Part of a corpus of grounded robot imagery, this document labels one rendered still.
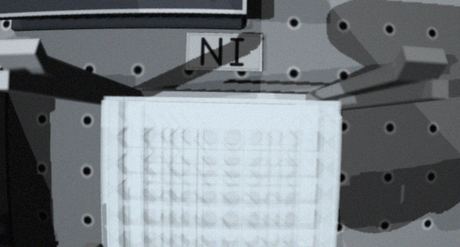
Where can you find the dark grey plate nest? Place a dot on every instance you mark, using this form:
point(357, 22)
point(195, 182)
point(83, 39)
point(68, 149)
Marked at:
point(36, 15)

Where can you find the grey perforated base plate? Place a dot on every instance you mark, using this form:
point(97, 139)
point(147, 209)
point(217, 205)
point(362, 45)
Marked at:
point(400, 164)

